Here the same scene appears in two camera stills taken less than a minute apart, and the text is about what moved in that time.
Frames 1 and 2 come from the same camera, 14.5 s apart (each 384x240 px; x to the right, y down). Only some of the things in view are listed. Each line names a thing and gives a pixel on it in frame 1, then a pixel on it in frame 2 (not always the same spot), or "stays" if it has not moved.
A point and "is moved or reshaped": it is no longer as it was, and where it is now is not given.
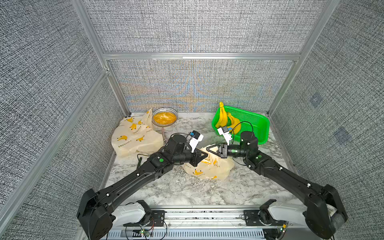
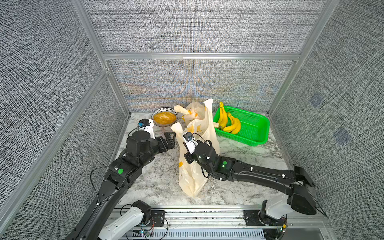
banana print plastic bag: [212, 167] is moved or reshaped
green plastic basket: [250, 121] stays
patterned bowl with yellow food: [164, 116] stays
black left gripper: [196, 158] to [170, 143]
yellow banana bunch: [236, 124] stays
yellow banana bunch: [222, 121] stays
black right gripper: [221, 154] to [189, 158]
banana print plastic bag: [136, 135] to [191, 177]
